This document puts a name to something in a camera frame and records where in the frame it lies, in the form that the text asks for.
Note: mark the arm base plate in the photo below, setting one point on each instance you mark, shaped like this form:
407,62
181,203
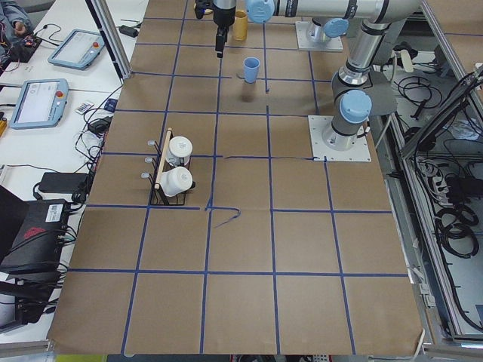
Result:
311,37
328,145

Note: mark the light blue cup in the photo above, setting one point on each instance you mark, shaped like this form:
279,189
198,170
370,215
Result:
251,67

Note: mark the black power adapter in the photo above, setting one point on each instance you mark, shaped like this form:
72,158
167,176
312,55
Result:
62,183

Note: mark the black computer box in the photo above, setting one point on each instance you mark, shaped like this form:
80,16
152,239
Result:
32,237

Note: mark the black wire mug rack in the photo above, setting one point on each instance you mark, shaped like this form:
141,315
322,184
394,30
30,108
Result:
160,165

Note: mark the white mug rear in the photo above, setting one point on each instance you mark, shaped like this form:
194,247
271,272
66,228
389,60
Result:
179,151

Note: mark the white mug front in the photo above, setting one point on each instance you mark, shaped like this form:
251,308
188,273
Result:
176,181

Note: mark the small black power brick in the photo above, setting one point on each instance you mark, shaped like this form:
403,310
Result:
128,31

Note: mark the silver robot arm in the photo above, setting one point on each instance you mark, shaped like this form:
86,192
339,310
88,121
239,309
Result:
333,27
353,105

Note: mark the teach pendant far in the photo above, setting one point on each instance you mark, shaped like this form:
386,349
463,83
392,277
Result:
78,50

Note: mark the aluminium frame post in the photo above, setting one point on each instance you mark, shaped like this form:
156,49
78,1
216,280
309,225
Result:
104,22

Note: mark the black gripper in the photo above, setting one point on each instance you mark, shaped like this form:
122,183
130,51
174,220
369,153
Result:
223,16

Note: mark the teach pendant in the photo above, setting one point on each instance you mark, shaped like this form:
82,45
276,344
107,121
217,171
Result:
78,50
40,104

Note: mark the grey office chair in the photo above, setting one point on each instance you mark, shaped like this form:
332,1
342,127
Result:
379,87

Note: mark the teach pendant near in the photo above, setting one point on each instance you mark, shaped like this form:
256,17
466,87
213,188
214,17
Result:
40,104

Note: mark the bamboo chopstick holder cup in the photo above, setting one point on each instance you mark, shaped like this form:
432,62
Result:
240,26

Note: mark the white mug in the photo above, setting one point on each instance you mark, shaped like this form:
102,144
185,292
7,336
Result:
176,181
179,151

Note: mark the small remote control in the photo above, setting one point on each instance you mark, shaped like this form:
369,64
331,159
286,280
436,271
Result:
84,107

